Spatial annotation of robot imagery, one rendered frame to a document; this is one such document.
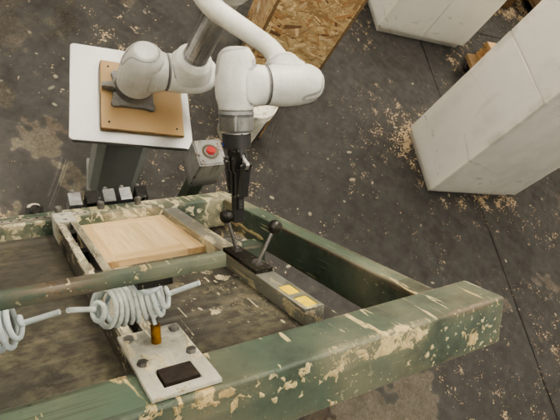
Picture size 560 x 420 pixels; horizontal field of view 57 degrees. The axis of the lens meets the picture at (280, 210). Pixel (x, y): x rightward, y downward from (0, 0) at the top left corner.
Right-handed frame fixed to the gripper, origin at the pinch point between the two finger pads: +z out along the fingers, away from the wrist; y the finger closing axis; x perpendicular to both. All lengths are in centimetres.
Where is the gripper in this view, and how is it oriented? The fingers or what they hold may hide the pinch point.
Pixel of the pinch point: (237, 209)
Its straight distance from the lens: 137.4
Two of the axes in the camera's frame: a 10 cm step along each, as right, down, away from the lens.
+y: -5.0, -2.2, 8.4
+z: 0.0, 9.7, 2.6
